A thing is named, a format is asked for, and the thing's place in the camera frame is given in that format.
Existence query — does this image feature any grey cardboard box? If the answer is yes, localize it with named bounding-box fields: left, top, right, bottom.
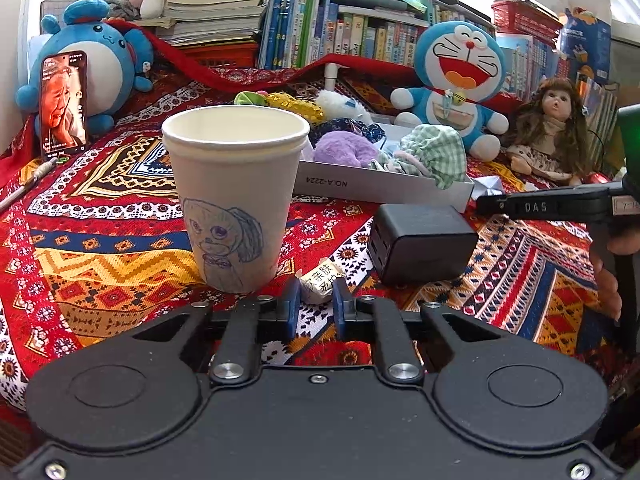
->
left=292, top=120, right=475, bottom=213

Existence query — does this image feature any blue printed carton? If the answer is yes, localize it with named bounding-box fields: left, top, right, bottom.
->
left=556, top=6, right=613, bottom=83

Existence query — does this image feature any person's right hand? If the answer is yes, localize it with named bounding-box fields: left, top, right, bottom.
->
left=589, top=232, right=640, bottom=321

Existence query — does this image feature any black power adapter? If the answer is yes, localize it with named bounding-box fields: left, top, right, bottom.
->
left=367, top=203, right=480, bottom=285

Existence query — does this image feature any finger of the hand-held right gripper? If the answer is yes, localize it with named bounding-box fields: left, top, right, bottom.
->
left=475, top=182, right=618, bottom=221

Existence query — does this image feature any brown-haired doll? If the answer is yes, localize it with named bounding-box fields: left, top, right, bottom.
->
left=502, top=77, right=591, bottom=187

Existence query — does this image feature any yellow spotted shiny pouch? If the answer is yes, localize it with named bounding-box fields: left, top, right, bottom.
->
left=265, top=92, right=323, bottom=126

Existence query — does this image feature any red patterned blanket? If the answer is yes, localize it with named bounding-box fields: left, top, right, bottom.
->
left=0, top=20, right=640, bottom=411

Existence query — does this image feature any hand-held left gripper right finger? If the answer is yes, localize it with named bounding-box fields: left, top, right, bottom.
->
left=332, top=277, right=506, bottom=386

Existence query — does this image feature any stack of flat books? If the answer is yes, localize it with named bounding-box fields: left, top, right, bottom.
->
left=137, top=0, right=268, bottom=48

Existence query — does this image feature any small white wrapper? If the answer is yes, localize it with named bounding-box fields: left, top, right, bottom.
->
left=467, top=175, right=506, bottom=201

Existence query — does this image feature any blue cat plush toy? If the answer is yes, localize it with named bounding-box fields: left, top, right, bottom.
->
left=390, top=21, right=510, bottom=162

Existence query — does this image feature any white fluffy plush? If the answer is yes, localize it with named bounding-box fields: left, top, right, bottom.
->
left=314, top=90, right=373, bottom=126

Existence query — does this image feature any red plastic crate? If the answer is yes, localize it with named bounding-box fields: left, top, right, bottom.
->
left=177, top=42, right=261, bottom=68

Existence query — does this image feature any blue floral scrunchie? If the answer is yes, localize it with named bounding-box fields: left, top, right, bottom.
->
left=307, top=117, right=387, bottom=148

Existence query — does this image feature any white paper cup with drawing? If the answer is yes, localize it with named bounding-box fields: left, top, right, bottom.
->
left=161, top=106, right=312, bottom=295

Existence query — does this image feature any small white wipe packet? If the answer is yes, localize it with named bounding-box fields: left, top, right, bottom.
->
left=296, top=259, right=348, bottom=306

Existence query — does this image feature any row of upright books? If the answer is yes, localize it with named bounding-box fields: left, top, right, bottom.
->
left=257, top=0, right=621, bottom=126

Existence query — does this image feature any smartphone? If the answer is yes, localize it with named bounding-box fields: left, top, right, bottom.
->
left=39, top=50, right=90, bottom=162

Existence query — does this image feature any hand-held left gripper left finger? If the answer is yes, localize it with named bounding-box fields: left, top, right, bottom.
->
left=130, top=277, right=302, bottom=386

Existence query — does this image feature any purple fluffy scrunchie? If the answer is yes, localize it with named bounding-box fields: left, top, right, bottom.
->
left=312, top=131, right=381, bottom=168

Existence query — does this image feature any green checked cloth cap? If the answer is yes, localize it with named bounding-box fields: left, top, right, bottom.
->
left=370, top=124, right=467, bottom=190

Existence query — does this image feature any red mesh basket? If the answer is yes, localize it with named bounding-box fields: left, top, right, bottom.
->
left=491, top=0, right=563, bottom=36

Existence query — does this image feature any blue round plush toy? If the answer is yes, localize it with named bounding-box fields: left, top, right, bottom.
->
left=15, top=0, right=156, bottom=135

